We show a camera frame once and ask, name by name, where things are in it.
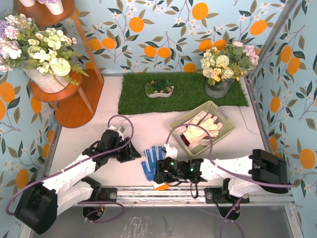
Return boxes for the blue white knit gloves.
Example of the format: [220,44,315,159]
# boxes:
[141,146,165,181]

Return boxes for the cream glove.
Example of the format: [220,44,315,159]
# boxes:
[177,111,223,146]

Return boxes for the green plastic storage basket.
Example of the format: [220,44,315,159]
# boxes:
[169,101,235,157]

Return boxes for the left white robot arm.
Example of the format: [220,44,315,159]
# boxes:
[14,126,141,234]

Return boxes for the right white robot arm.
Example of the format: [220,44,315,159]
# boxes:
[154,149,291,197]

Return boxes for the wooden tiered plant stand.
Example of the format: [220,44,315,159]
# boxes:
[17,0,104,128]

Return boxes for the white succulent planter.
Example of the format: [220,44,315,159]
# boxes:
[145,79,174,98]

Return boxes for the green artificial grass mat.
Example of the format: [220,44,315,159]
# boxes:
[118,72,249,115]

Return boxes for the white pot flower bouquet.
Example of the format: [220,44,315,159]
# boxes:
[0,14,87,93]

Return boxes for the grey pot flower bouquet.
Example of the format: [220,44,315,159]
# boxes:
[200,41,259,99]

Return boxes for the white small flower pot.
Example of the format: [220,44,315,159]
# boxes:
[45,0,64,15]

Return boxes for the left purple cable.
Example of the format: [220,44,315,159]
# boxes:
[5,115,135,223]

